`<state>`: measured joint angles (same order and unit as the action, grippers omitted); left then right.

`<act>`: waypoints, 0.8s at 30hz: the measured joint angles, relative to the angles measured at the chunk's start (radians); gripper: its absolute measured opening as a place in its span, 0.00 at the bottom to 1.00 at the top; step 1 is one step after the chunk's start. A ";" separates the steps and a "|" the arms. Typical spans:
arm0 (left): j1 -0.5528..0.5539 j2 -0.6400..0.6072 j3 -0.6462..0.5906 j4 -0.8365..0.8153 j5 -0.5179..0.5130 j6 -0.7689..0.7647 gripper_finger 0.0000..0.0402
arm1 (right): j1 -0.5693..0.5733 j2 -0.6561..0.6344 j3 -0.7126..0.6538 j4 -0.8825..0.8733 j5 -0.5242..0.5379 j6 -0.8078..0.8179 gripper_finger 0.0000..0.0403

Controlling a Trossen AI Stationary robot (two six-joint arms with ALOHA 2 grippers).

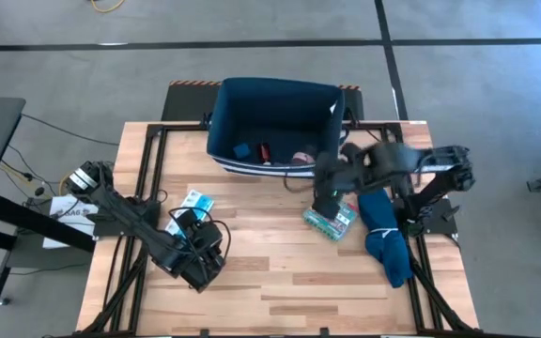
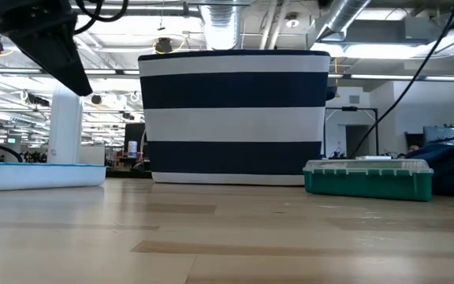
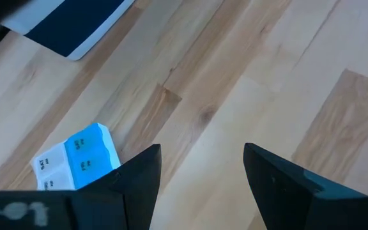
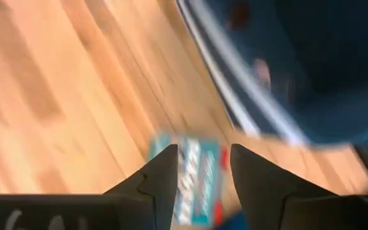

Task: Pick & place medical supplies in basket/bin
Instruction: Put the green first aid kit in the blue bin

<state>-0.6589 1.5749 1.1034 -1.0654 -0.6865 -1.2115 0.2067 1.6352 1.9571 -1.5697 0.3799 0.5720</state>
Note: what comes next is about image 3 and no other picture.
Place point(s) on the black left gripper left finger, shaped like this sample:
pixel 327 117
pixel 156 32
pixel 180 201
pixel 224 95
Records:
pixel 129 191

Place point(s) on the blue white weekly pill organizer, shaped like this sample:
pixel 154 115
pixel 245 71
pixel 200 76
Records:
pixel 85 153

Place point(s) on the navy white striped fabric basket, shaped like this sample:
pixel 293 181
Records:
pixel 75 25

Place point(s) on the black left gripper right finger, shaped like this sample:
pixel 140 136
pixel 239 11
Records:
pixel 292 198

